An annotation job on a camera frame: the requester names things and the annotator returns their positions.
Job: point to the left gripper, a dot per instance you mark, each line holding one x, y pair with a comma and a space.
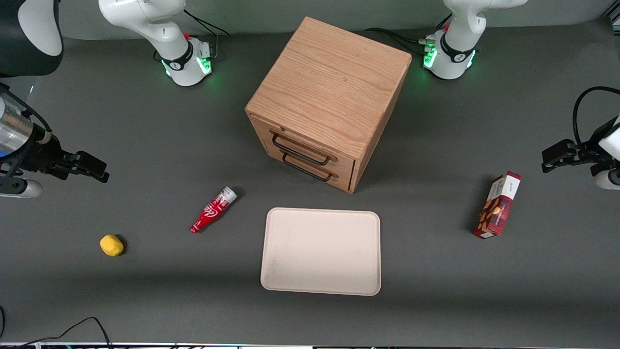
589, 147

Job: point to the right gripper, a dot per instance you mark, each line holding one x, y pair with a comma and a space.
44, 155

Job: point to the wooden drawer shallow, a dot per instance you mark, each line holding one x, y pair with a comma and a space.
264, 127

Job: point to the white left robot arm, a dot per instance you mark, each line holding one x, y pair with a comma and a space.
455, 48

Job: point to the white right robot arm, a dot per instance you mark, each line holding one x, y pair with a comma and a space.
145, 19

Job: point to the wooden drawer deep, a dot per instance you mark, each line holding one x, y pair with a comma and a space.
346, 179

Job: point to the wooden drawer cabinet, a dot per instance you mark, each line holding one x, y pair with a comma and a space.
334, 82

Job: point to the red cookie box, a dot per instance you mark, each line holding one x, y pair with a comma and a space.
499, 206

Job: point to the yellow lemon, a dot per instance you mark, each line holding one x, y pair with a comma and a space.
111, 245

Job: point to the red cola bottle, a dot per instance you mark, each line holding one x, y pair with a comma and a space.
213, 209

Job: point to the beige plastic tray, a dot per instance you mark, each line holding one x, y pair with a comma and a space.
319, 252

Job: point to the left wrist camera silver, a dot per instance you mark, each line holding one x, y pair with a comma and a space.
608, 179

